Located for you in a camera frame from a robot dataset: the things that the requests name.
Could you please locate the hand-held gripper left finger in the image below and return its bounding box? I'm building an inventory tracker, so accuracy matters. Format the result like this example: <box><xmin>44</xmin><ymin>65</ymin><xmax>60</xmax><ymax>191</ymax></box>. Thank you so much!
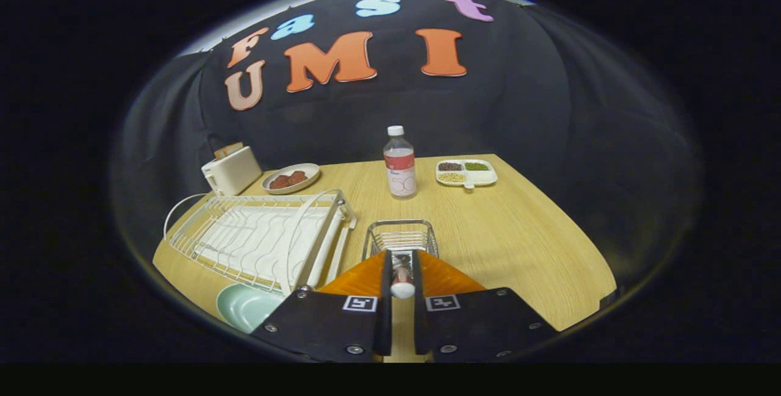
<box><xmin>249</xmin><ymin>250</ymin><xmax>394</xmax><ymax>364</ymax></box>

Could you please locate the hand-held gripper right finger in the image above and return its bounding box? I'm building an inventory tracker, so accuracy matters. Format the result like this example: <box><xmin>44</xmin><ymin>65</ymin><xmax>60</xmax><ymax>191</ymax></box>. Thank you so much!
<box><xmin>411</xmin><ymin>249</ymin><xmax>560</xmax><ymax>364</ymax></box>

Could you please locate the spoon with red checked handle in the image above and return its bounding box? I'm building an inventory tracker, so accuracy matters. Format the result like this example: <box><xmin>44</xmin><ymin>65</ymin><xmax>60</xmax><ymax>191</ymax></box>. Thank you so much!
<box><xmin>390</xmin><ymin>252</ymin><xmax>417</xmax><ymax>300</ymax></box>

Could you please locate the metal wire basket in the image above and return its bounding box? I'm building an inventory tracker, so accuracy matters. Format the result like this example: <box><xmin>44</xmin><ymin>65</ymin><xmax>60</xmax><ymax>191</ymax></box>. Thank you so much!
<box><xmin>362</xmin><ymin>219</ymin><xmax>440</xmax><ymax>262</ymax></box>

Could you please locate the white wire dish rack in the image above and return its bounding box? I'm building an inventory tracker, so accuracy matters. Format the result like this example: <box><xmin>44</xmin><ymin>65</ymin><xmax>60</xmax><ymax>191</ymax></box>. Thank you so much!
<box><xmin>164</xmin><ymin>189</ymin><xmax>358</xmax><ymax>297</ymax></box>

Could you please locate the mint green plate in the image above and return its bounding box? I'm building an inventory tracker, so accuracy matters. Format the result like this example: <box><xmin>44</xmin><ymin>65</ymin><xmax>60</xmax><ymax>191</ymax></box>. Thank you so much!
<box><xmin>216</xmin><ymin>284</ymin><xmax>285</xmax><ymax>334</ymax></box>

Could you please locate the beige plate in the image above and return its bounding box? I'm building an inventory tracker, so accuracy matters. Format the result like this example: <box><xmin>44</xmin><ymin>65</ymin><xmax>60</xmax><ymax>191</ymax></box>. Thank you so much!
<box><xmin>261</xmin><ymin>163</ymin><xmax>321</xmax><ymax>195</ymax></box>

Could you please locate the clear plastic bottle white cap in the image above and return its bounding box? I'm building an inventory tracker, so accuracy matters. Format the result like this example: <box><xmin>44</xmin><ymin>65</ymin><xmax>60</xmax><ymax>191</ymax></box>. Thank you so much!
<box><xmin>383</xmin><ymin>125</ymin><xmax>418</xmax><ymax>200</ymax></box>

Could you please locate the white ribbed drain tray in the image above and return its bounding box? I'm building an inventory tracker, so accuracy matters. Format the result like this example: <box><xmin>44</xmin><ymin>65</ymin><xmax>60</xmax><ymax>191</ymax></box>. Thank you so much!
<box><xmin>198</xmin><ymin>204</ymin><xmax>351</xmax><ymax>290</ymax></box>

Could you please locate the white divided tray with beans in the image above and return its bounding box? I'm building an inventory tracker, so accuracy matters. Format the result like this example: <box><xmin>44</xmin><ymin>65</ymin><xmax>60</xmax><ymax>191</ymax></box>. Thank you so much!
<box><xmin>435</xmin><ymin>159</ymin><xmax>498</xmax><ymax>190</ymax></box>

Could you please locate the white toaster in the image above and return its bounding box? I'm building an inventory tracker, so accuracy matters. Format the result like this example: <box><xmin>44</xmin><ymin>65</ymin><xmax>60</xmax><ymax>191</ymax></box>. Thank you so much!
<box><xmin>201</xmin><ymin>145</ymin><xmax>264</xmax><ymax>197</ymax></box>

